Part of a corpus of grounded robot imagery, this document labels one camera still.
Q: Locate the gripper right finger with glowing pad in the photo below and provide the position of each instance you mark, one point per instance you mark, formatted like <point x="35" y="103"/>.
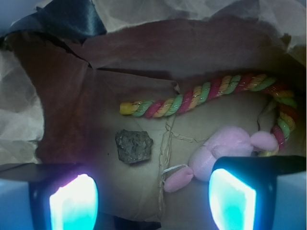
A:
<point x="259" y="193"/>

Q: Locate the grey brown rock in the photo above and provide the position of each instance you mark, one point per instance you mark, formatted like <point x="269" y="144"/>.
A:
<point x="133" y="146"/>

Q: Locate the pink plush mouse toy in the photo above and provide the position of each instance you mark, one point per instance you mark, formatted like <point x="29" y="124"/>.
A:
<point x="226" y="142"/>

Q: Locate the multicolour twisted rope toy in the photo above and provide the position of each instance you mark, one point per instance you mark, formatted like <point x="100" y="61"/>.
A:
<point x="182" y="103"/>

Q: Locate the brown paper bag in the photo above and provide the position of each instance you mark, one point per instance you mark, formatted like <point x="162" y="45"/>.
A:
<point x="65" y="69"/>

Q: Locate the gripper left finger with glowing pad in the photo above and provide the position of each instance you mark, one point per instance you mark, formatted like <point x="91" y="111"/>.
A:
<point x="63" y="197"/>

